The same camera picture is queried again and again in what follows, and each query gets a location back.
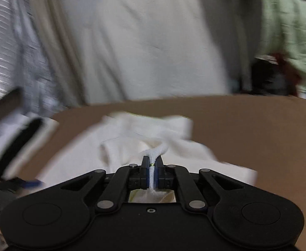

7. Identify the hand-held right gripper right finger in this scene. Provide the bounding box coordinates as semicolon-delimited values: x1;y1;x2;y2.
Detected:
154;156;250;213

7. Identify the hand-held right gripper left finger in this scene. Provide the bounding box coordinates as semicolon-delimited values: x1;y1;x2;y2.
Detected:
51;155;151;213

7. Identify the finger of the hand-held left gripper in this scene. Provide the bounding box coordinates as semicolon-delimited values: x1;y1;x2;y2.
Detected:
20;179;43;189

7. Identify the cream garment with green trim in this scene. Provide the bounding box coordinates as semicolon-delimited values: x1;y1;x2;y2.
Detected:
35;111;259;204

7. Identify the folded cream garment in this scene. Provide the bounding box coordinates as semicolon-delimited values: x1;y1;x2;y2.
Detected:
12;120;61;164

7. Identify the silver foil curtain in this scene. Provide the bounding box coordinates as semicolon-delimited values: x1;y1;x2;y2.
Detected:
9;0;72;115

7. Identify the white hanging coat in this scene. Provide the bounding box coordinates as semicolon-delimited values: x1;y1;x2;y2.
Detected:
82;0;230;105

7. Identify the black bundled garment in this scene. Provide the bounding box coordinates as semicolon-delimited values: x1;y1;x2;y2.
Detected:
251;58;300;96

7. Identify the beige curtain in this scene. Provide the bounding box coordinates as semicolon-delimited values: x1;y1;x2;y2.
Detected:
25;0;91;105

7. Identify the grey hanging garment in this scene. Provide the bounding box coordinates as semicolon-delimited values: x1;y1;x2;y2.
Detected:
195;0;264;95

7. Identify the red garment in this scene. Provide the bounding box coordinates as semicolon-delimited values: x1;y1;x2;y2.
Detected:
272;53;303;91

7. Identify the light green quilted jacket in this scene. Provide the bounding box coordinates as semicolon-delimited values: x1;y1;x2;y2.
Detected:
259;0;306;84

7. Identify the dark metal rail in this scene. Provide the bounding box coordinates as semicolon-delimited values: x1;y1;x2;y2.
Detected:
0;86;24;134

